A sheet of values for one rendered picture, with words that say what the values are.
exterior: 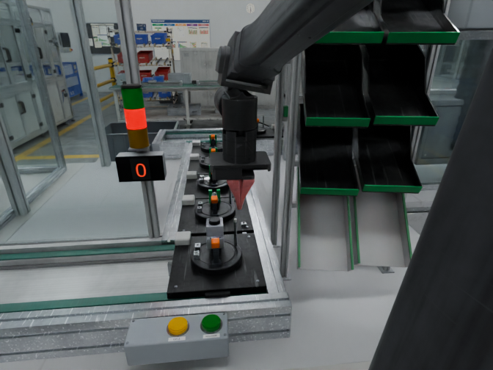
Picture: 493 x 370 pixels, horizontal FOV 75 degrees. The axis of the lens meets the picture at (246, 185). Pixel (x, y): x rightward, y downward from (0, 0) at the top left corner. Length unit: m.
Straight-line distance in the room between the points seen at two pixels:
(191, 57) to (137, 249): 7.18
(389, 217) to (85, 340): 0.80
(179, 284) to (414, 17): 0.81
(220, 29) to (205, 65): 3.34
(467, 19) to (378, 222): 1.05
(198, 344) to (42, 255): 0.58
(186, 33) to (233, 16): 1.55
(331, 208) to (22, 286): 0.85
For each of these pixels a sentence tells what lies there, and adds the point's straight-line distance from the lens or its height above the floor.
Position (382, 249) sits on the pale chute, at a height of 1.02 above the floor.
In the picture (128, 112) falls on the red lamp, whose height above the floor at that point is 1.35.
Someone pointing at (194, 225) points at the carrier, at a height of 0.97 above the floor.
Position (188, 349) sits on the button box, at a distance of 0.75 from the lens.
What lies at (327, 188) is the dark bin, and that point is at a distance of 0.75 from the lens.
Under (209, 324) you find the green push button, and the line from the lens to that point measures 0.74.
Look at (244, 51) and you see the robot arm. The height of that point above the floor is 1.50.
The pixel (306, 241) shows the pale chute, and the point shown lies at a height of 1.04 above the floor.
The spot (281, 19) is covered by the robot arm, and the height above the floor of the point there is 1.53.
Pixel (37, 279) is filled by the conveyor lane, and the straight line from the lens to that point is 1.08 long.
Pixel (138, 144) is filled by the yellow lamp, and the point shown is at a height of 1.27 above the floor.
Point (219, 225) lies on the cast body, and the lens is 0.83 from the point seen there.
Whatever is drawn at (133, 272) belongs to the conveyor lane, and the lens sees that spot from 0.99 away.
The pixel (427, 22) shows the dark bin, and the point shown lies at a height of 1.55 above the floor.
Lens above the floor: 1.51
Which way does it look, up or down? 24 degrees down
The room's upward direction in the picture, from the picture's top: straight up
